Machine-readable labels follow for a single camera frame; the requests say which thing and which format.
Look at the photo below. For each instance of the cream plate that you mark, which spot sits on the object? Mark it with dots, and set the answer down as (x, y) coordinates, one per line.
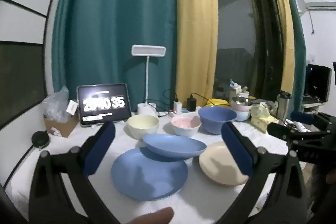
(220, 169)

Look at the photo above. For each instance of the cream bowl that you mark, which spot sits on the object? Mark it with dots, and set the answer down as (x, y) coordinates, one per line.
(143, 125)

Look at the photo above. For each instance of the small white box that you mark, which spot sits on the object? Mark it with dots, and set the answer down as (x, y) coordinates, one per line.
(71, 107)

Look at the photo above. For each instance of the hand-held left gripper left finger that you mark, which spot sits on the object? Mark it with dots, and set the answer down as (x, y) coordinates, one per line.
(101, 145)

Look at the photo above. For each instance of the black charger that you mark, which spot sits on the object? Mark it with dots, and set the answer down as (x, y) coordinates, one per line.
(191, 104)

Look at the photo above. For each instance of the cardboard box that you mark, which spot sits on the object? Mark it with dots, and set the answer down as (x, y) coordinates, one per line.
(63, 127)

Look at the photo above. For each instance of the black round device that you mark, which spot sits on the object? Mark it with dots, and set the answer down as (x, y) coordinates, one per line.
(40, 138)

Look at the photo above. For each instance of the tablet with clock display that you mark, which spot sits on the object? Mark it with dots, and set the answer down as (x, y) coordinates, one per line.
(105, 103)

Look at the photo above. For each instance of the pink metal-lined bowl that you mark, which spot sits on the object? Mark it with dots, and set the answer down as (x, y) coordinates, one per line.
(241, 104)

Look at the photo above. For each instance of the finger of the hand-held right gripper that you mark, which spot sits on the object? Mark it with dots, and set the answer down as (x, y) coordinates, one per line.
(302, 117)
(278, 129)

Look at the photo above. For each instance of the white tube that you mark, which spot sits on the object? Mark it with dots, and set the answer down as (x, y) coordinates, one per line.
(302, 127)

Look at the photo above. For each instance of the white desk lamp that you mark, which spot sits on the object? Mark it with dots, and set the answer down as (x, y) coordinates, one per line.
(148, 50)

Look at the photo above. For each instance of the clear plastic bag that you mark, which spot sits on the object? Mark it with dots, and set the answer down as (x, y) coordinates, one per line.
(55, 106)

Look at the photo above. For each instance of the large blue plate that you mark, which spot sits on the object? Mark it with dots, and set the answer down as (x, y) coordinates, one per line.
(147, 179)

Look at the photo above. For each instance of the black monitor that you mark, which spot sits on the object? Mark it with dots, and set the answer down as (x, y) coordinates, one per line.
(317, 82)

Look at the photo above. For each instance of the blue white pack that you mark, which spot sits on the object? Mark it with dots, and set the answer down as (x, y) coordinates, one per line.
(235, 85)

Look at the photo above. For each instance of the yellow tissue box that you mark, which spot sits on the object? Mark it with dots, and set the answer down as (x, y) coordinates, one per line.
(262, 121)

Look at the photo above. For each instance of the white air conditioner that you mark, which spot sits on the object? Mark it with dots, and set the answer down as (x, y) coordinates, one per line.
(320, 5)

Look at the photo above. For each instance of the pink speckled white bowl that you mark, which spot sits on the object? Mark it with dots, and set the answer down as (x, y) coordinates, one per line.
(185, 124)

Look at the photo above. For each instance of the narrow yellow curtain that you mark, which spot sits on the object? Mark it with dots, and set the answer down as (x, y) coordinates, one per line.
(283, 29)

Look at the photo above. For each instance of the dark glass door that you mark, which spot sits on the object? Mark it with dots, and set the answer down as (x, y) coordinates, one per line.
(236, 29)

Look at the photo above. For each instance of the white power strip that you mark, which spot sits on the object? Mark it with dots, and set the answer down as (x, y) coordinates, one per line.
(185, 111)

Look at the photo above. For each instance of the person's left hand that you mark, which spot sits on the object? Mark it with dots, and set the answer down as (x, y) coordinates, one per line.
(155, 216)

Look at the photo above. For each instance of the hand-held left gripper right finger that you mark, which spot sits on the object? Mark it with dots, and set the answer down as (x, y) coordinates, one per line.
(236, 148)

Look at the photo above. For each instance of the narrow teal curtain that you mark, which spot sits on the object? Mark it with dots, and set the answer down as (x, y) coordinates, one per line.
(299, 56)

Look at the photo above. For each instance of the yellow wipes pack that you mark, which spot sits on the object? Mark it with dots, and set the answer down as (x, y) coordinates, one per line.
(216, 102)

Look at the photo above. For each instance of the steel thermos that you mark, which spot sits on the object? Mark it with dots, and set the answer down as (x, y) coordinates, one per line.
(283, 106)

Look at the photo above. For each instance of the shallow blue plate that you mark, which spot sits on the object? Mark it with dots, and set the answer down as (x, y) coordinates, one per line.
(176, 146)

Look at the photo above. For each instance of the white charger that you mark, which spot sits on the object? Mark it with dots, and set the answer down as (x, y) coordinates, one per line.
(177, 107)

